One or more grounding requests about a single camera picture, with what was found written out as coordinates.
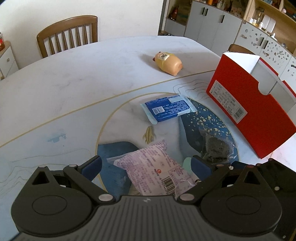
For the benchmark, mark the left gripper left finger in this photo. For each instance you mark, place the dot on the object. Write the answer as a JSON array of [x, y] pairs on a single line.
[[82, 176]]

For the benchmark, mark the red white cardboard box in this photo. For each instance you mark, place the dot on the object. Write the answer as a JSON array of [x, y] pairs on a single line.
[[251, 93]]

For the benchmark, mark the pink snack packet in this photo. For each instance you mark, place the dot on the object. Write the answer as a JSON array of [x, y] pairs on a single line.
[[153, 172]]

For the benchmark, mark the blue wet wipe packet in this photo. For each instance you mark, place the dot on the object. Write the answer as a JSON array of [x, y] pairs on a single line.
[[166, 108]]

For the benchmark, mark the clear bag dark contents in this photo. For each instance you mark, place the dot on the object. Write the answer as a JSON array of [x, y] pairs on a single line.
[[217, 149]]

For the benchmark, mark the wooden chair far side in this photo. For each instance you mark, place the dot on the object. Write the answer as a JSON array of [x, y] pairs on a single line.
[[67, 34]]

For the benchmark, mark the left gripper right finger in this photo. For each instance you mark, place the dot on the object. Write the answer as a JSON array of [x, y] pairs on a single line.
[[209, 174]]

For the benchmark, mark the yellow plush toy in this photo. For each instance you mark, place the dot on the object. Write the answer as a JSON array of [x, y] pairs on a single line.
[[168, 63]]

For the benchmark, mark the red lidded jar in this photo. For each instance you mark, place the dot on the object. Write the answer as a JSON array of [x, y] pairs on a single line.
[[2, 44]]

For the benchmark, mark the grey wall cabinet unit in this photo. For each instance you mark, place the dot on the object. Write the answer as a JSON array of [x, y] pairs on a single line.
[[261, 27]]

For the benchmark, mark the wooden chair beside box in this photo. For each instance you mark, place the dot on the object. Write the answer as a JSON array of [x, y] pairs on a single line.
[[239, 49]]

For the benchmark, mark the white drawer sideboard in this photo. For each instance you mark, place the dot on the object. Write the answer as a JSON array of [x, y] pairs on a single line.
[[8, 64]]

